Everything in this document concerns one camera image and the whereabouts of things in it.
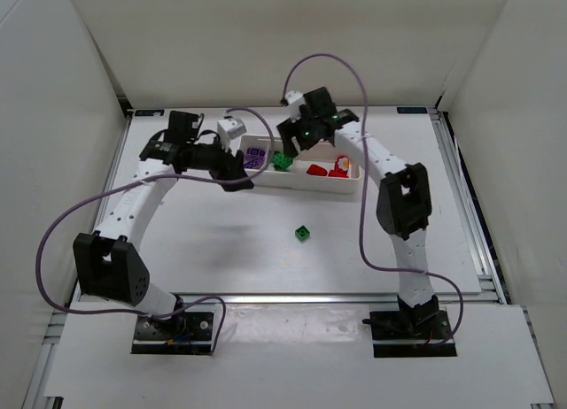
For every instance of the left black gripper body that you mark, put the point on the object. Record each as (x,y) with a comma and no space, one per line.
(228,165)

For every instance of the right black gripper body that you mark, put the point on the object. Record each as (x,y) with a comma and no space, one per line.
(294,132)

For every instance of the red sloped lego brick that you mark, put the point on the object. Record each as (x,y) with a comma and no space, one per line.
(316,170)

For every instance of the white three-compartment tray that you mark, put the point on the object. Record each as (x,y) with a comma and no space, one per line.
(296,177)

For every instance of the purple curved lego brick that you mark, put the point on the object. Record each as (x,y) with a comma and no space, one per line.
(254,152)

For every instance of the green square lego brick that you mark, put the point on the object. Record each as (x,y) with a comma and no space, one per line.
(281,162)

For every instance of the red rounded lego brick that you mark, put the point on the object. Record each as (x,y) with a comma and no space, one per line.
(342,164)

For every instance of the green small lego brick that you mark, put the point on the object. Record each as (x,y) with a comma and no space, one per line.
(302,233)

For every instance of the purple long lego brick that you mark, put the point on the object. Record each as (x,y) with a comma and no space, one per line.
(255,163)

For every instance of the red square lego brick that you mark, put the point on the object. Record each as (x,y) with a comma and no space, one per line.
(338,173)

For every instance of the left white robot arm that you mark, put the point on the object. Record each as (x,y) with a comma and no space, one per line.
(107,260)

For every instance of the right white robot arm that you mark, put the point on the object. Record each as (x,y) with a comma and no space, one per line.
(404,197)

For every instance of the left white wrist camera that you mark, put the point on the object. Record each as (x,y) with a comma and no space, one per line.
(229,129)

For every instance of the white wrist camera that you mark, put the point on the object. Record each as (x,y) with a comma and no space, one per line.
(292,100)
(229,129)

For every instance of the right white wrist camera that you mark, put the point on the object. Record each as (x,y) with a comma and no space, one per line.
(292,100)

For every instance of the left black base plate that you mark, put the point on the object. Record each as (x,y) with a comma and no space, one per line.
(190,333)

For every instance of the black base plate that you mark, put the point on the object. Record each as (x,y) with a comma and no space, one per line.
(190,333)
(393,339)

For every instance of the aluminium frame rail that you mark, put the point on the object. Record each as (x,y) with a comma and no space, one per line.
(485,297)

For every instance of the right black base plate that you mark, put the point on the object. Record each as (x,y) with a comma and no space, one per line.
(393,339)

